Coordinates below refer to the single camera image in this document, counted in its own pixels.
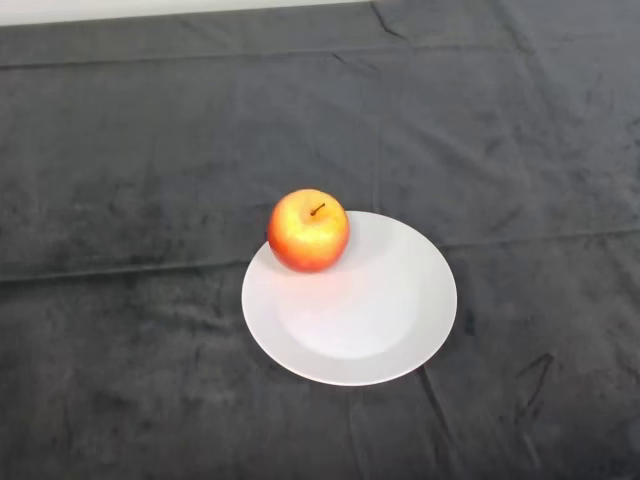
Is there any red and yellow apple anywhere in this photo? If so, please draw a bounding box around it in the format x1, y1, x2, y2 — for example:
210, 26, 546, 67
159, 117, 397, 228
267, 188, 351, 274

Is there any white round plate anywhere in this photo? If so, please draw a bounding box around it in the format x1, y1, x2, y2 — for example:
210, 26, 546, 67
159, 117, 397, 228
240, 210, 458, 387

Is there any black cloth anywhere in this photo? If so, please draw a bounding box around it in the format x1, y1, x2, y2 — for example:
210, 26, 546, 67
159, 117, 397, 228
0, 0, 640, 480

